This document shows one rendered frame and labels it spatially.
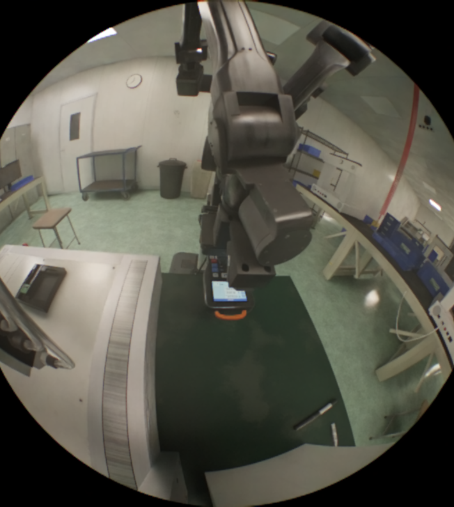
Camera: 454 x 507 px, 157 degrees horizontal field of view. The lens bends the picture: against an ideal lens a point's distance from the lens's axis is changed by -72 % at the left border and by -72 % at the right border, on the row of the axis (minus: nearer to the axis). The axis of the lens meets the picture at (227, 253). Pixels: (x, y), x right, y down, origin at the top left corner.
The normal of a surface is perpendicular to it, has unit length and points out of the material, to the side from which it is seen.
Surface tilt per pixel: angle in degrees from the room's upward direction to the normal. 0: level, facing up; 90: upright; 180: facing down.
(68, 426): 0
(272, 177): 24
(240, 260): 15
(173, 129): 90
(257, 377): 0
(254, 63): 79
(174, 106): 90
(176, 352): 0
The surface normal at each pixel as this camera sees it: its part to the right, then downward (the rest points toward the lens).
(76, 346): 0.20, -0.76
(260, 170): -0.04, -0.52
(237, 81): 0.22, 0.48
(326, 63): -0.40, 0.80
